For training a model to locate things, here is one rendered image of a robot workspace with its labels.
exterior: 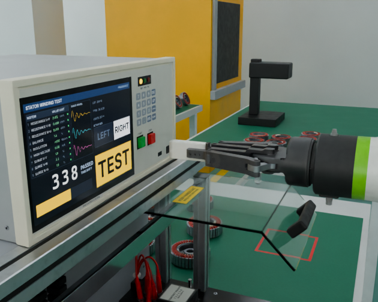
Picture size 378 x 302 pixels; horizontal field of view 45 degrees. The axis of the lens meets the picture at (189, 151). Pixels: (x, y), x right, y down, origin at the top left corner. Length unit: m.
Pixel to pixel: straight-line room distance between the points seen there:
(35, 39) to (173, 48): 1.28
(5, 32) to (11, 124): 4.26
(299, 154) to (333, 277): 0.65
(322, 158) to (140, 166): 0.32
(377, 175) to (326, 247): 0.79
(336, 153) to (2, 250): 0.45
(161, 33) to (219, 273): 3.38
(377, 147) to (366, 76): 5.16
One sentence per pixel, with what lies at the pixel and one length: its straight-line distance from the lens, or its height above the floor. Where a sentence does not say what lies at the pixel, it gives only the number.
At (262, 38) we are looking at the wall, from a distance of 5.97.
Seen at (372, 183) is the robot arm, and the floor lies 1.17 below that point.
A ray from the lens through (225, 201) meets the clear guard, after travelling 0.85.
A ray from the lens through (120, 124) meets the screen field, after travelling 0.74.
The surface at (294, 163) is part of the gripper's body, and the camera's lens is 0.68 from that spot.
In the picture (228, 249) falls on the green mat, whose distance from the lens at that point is 1.36.
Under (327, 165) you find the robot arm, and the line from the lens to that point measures 0.66.
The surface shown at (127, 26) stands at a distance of 4.57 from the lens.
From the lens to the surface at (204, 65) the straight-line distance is 4.24.
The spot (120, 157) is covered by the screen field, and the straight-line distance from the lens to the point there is 0.75.
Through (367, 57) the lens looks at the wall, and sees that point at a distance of 5.81.
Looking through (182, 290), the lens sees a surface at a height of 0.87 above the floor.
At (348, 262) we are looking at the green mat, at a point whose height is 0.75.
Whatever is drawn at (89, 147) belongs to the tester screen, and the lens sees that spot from 0.67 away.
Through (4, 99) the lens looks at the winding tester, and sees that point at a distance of 0.56.
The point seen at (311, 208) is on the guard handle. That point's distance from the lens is 0.86.
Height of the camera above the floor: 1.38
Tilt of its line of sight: 15 degrees down
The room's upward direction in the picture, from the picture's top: straight up
